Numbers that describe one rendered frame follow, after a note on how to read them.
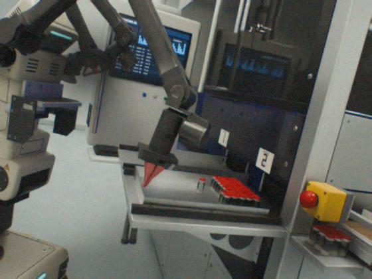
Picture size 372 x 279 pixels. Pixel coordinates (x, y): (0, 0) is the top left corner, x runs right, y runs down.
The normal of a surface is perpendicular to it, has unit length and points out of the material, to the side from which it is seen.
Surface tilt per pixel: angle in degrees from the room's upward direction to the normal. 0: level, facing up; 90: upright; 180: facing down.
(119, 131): 90
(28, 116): 90
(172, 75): 81
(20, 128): 90
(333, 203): 90
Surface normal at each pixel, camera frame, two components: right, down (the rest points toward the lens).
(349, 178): 0.26, 0.20
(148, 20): -0.23, -0.07
